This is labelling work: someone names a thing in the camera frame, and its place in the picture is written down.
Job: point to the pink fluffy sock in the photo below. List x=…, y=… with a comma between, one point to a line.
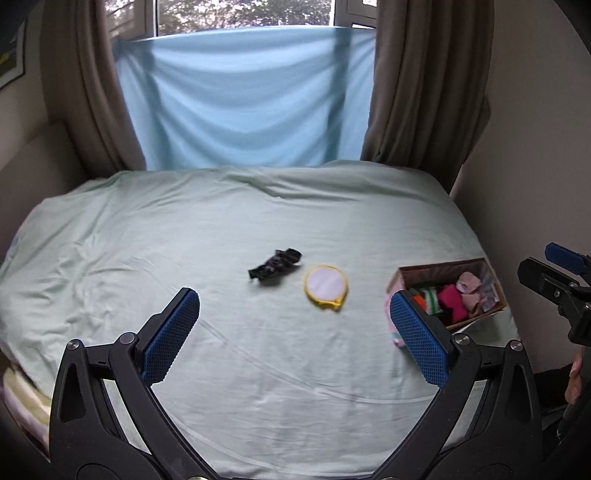
x=468, y=288

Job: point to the light blue hanging cloth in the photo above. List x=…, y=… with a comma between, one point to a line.
x=240, y=101

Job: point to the brown curtain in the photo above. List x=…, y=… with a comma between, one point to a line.
x=425, y=92
x=87, y=92

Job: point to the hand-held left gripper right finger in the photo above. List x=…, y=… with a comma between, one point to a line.
x=419, y=339

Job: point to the round white pad yellow rim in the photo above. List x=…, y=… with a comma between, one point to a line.
x=324, y=285

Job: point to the cardboard box with pink outside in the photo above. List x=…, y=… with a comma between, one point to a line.
x=466, y=267

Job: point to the black lace scrunchie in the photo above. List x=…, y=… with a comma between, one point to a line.
x=274, y=266

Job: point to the framed wall poster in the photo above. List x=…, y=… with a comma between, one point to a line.
x=10, y=55

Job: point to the striped folded blanket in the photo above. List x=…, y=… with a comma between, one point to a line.
x=23, y=406

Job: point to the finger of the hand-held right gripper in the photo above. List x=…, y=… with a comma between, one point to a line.
x=565, y=256
x=545, y=279

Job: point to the window with white frame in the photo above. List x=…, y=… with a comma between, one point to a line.
x=344, y=11

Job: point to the bed with pale green sheet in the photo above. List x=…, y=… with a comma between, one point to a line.
x=207, y=221

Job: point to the orange pom-pom ball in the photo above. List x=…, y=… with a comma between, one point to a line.
x=419, y=301

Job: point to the person's right hand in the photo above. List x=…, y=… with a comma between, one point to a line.
x=575, y=381

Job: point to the beige upholstered headboard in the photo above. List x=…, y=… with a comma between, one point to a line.
x=41, y=161

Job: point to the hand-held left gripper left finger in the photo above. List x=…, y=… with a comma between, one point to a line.
x=170, y=336

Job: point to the tree outside window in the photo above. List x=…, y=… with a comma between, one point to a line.
x=244, y=11

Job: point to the magenta fabric pouch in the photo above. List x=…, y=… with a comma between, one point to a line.
x=452, y=302

